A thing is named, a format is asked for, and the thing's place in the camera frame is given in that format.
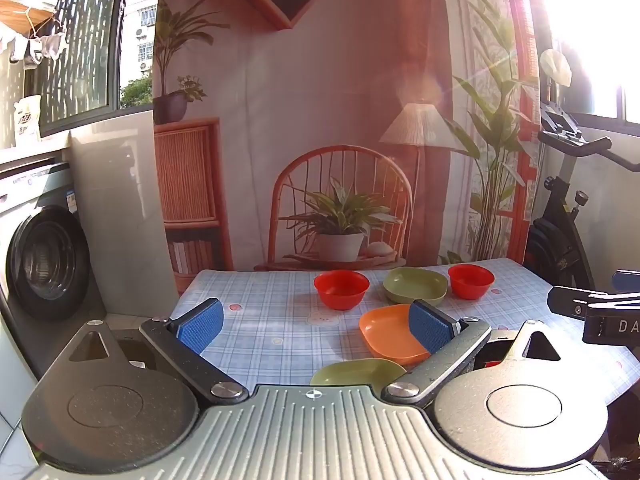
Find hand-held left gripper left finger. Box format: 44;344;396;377
64;298;250;406

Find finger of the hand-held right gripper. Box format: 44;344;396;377
547;285;640;320
611;269;640;294

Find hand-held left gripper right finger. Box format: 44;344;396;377
382;300;564;407

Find orange plastic plate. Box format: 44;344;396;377
358;304;437;367

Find green plastic plate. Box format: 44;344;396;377
310;358;409;389
382;267;449;307

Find red plastic bowl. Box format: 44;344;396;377
313;269;371;311
447;263;496;301

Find blue plaid tablecloth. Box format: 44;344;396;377
169;257;640;407

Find black exercise bike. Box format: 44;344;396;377
522;49;640;293

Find white side panel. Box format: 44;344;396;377
69;110;180;317

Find grey washing machine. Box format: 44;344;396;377
0;159;107;382

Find white detergent bag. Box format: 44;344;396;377
13;94;42;149

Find dark framed window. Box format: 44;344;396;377
36;0;132;137

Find hanging laundry clothes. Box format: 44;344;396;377
0;30;69;72

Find printed room scene wall tapestry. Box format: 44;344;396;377
151;0;542;291

